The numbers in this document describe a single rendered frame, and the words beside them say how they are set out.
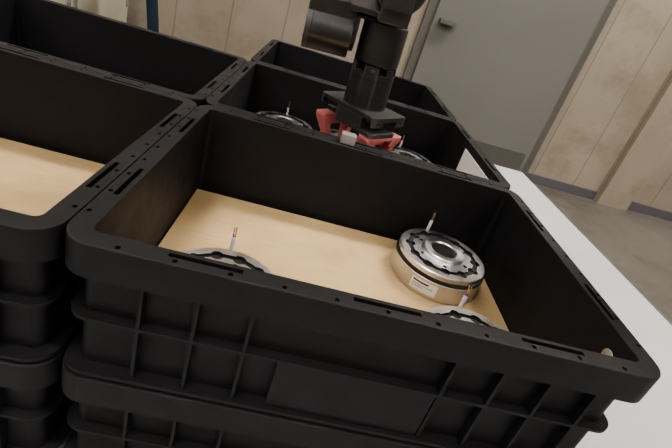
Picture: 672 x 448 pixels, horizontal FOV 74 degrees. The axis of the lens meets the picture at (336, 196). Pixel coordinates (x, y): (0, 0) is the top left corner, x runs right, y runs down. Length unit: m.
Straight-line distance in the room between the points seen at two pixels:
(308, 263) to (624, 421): 0.48
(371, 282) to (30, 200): 0.35
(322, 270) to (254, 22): 3.26
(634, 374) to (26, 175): 0.56
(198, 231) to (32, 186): 0.17
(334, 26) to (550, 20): 3.43
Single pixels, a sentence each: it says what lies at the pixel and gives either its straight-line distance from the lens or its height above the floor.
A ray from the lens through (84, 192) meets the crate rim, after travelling 0.34.
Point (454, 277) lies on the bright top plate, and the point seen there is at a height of 0.86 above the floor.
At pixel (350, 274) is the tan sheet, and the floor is 0.83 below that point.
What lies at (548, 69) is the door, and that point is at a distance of 4.00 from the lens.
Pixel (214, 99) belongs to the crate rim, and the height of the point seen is 0.93.
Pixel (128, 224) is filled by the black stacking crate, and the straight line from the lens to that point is 0.36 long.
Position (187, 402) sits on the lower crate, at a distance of 0.35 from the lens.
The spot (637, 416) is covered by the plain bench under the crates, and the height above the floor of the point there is 0.70.
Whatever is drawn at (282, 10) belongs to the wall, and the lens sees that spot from 3.62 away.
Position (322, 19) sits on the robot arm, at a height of 1.05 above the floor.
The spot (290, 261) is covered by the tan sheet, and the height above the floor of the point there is 0.83.
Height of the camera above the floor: 1.10
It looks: 25 degrees down
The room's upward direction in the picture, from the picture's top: 18 degrees clockwise
